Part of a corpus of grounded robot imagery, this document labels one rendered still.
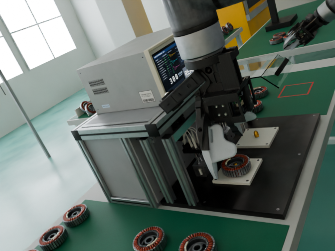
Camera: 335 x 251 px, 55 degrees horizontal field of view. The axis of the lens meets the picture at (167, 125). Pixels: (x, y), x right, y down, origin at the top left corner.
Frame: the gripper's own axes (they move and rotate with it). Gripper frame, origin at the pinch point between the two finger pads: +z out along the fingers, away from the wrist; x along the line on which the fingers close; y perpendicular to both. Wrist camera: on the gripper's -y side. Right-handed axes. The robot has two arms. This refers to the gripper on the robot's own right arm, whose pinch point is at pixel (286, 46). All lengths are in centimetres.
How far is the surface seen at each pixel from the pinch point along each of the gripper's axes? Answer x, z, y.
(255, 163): 18, 16, 49
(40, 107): -237, 633, -213
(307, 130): 28.0, 7.5, 23.8
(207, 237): 13, 13, 88
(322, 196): 90, 64, -14
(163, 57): -34, 6, 50
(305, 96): 28.6, 19.5, -12.8
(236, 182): 15, 18, 61
